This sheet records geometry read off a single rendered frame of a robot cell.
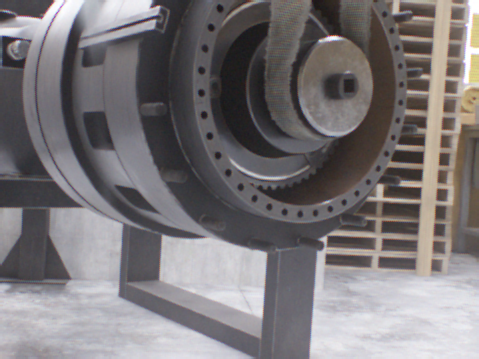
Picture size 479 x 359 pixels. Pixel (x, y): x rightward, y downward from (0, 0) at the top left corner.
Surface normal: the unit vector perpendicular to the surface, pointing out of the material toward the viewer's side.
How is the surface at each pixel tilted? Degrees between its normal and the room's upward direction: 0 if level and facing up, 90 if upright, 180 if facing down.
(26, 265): 90
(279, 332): 90
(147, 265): 90
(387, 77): 102
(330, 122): 90
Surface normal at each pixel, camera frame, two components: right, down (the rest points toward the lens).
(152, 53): 0.54, 0.08
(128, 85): -0.84, 0.06
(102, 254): 0.11, 0.06
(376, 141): -0.75, -0.41
